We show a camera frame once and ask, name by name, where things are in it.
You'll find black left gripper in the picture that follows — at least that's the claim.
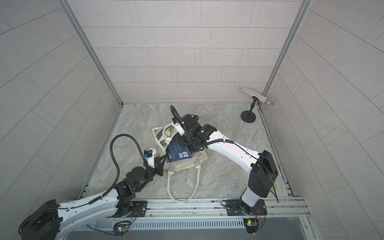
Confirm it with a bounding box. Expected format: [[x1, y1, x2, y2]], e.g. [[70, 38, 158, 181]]
[[137, 155, 169, 193]]

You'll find dark blue book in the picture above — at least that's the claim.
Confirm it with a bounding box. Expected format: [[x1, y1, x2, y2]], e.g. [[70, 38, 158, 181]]
[[166, 134, 199, 163]]

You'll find floral canvas tote bag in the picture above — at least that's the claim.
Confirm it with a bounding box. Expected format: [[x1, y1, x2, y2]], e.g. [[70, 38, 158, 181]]
[[152, 124, 208, 203]]

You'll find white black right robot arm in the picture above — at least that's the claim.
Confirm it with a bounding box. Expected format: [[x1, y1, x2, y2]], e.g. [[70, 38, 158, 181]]
[[172, 114, 279, 215]]

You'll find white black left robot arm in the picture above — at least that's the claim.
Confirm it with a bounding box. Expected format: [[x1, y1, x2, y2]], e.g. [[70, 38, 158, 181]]
[[18, 155, 167, 240]]

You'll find white ventilation grille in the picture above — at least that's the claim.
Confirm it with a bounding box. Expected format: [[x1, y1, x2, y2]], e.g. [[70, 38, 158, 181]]
[[86, 218, 245, 231]]

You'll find black microphone stand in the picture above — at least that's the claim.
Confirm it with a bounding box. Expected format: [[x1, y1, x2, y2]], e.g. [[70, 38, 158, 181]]
[[241, 97, 260, 123]]

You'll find left circuit board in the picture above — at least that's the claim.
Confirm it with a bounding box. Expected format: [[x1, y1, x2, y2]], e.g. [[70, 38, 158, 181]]
[[112, 221, 132, 237]]

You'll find circuit board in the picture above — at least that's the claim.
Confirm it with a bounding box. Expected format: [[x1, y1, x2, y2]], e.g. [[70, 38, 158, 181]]
[[112, 221, 132, 237], [243, 218, 260, 234]]

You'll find glittery microphone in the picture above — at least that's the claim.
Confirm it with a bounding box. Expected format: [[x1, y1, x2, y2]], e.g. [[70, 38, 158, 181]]
[[242, 87, 275, 107]]

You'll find right circuit board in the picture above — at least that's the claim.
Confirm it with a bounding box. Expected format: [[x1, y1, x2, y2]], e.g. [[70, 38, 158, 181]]
[[243, 218, 260, 234]]

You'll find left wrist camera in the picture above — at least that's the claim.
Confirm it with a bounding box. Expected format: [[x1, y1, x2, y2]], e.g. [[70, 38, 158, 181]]
[[143, 148, 157, 169]]

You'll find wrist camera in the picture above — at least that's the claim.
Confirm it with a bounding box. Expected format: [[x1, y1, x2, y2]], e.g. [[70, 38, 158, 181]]
[[172, 120, 185, 136], [143, 148, 157, 169]]

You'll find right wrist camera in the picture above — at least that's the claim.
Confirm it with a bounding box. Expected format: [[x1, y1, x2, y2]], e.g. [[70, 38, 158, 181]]
[[172, 120, 185, 136]]

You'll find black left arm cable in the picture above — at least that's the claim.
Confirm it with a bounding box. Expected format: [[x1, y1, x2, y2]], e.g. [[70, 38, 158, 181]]
[[86, 133, 148, 206]]

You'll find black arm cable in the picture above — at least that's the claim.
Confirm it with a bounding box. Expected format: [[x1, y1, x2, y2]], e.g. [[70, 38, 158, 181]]
[[86, 133, 148, 206], [169, 104, 238, 149]]

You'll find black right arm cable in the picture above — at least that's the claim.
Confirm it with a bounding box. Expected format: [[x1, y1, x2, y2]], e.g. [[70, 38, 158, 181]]
[[169, 104, 238, 149]]

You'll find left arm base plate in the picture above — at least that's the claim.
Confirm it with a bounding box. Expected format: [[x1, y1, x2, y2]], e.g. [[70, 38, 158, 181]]
[[119, 201, 148, 218]]

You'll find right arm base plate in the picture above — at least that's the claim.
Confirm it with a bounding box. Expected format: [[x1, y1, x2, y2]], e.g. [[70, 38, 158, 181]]
[[222, 199, 268, 216]]

